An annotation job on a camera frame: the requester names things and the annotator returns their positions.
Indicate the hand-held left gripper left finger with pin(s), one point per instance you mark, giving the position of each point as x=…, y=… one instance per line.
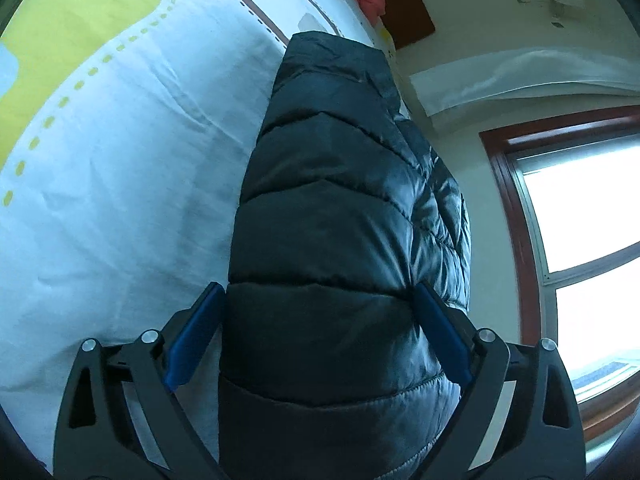
x=192, y=335

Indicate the large wooden framed window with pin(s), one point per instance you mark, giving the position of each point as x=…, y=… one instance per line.
x=590, y=210

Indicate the brown wooden headboard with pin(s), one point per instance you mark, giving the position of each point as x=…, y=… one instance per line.
x=405, y=5

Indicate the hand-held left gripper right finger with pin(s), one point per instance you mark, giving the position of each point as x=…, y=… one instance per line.
x=445, y=335

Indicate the dark quilted puffer jacket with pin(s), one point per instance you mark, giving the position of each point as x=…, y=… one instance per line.
x=325, y=235

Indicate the long white curtain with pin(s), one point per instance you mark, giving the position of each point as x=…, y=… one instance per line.
x=500, y=80

